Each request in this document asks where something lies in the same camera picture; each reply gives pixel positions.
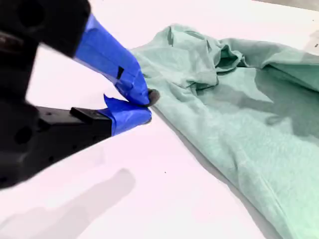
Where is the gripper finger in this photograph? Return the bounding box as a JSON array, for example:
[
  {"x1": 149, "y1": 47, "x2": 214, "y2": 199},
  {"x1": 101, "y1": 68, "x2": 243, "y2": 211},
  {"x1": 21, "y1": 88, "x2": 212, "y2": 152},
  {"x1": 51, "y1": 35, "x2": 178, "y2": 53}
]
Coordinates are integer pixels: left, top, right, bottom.
[
  {"x1": 32, "y1": 94, "x2": 153, "y2": 163},
  {"x1": 73, "y1": 13, "x2": 160, "y2": 108}
]

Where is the pale green t-shirt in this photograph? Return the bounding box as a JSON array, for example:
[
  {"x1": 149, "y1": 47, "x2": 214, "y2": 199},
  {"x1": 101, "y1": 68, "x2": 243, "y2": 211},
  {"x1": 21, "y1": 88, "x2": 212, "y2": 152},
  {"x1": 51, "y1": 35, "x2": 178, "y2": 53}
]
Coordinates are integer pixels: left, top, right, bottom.
[{"x1": 130, "y1": 23, "x2": 319, "y2": 239}]

